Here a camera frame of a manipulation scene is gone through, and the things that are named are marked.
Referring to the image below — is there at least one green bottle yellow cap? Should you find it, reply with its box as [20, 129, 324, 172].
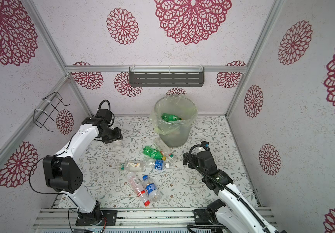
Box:
[161, 113, 181, 122]
[143, 146, 166, 161]

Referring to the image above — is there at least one clear bottle white yellow label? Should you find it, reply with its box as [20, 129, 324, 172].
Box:
[116, 161, 144, 172]

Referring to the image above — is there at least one clear bottle blue label blue cap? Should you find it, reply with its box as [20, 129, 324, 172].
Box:
[143, 175, 162, 202]

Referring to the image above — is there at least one clear bottle red cap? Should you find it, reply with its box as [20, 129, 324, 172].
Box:
[127, 172, 150, 207]

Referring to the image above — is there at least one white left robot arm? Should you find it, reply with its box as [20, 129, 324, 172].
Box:
[43, 108, 123, 226]

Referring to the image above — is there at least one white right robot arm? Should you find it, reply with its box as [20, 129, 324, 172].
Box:
[183, 150, 279, 233]

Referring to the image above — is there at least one silver mesh waste bin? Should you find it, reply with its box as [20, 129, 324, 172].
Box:
[150, 95, 198, 148]

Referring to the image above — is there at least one green plastic bin liner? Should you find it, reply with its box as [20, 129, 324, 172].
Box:
[150, 95, 198, 135]

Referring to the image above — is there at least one clear bottle green red label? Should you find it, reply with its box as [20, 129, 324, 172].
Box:
[154, 137, 177, 163]

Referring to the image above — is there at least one crushed Pocari bottle blue label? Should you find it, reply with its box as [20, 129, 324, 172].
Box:
[143, 158, 170, 170]

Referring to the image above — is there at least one dark grey wall shelf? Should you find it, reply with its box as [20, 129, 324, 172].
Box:
[128, 67, 205, 87]

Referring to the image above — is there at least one black wire wall rack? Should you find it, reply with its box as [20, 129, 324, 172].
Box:
[32, 91, 69, 132]

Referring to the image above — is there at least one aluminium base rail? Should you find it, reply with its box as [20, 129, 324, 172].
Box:
[32, 206, 278, 229]

